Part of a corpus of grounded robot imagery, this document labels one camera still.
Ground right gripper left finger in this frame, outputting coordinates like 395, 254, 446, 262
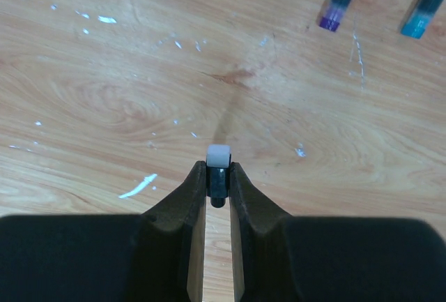
1, 161, 206, 301

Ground small black white cap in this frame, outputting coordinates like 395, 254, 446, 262
206, 144, 231, 208

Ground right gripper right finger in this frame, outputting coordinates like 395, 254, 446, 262
230, 163, 445, 301

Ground blue gel pen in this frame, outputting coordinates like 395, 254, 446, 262
400, 0, 443, 39

